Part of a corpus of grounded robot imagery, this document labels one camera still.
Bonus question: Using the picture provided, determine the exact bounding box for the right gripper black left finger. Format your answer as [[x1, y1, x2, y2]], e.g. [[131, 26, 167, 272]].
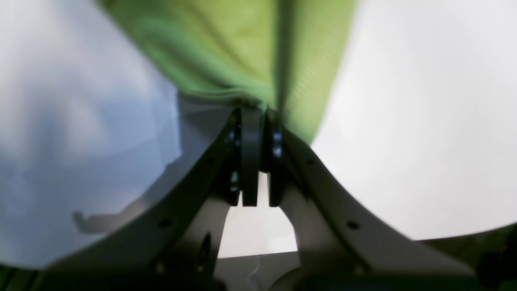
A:
[[40, 109, 242, 291]]

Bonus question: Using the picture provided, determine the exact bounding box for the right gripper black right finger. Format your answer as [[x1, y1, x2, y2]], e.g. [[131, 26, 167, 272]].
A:
[[265, 110, 481, 291]]

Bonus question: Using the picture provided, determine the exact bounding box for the green t-shirt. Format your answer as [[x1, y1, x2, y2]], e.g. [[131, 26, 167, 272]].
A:
[[99, 0, 356, 143]]

